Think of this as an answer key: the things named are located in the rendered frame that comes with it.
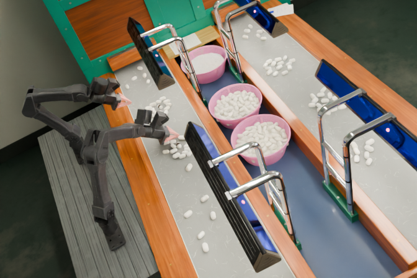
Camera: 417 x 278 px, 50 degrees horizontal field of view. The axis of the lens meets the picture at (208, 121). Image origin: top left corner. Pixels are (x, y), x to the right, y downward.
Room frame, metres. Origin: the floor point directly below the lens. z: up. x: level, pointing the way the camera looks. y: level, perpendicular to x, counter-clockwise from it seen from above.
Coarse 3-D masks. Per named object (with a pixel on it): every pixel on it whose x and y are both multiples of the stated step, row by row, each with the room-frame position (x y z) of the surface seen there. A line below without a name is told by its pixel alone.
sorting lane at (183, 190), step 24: (120, 72) 2.33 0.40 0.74; (144, 72) 2.25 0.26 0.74; (144, 96) 2.02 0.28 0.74; (168, 96) 1.94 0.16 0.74; (168, 120) 1.75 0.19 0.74; (192, 120) 1.69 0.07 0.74; (144, 144) 1.64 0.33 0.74; (168, 144) 1.58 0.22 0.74; (168, 168) 1.43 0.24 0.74; (192, 168) 1.38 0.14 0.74; (168, 192) 1.30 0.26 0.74; (192, 192) 1.25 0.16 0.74; (192, 216) 1.13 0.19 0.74; (216, 216) 1.09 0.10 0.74; (192, 240) 1.02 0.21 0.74; (216, 240) 0.99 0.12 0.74; (216, 264) 0.89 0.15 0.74; (240, 264) 0.86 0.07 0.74
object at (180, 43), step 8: (168, 24) 1.99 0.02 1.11; (144, 32) 1.98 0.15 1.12; (152, 32) 1.98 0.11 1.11; (168, 40) 1.84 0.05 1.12; (176, 40) 1.83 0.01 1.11; (152, 48) 1.82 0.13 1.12; (184, 48) 1.84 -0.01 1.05; (184, 56) 1.85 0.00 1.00; (184, 64) 1.99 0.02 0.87; (192, 72) 1.84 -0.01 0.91; (192, 80) 1.99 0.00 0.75; (200, 88) 1.85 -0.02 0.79; (200, 96) 1.84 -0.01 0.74
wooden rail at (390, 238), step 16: (224, 48) 2.16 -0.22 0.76; (256, 80) 1.78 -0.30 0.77; (272, 96) 1.63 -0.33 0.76; (272, 112) 1.58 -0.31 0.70; (288, 112) 1.48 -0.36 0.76; (304, 128) 1.35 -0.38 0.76; (304, 144) 1.28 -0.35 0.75; (320, 160) 1.16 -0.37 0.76; (368, 208) 0.88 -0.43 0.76; (368, 224) 0.85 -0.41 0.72; (384, 224) 0.80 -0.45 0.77; (384, 240) 0.76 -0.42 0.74; (400, 240) 0.73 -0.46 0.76; (400, 256) 0.68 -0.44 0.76; (416, 256) 0.66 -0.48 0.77
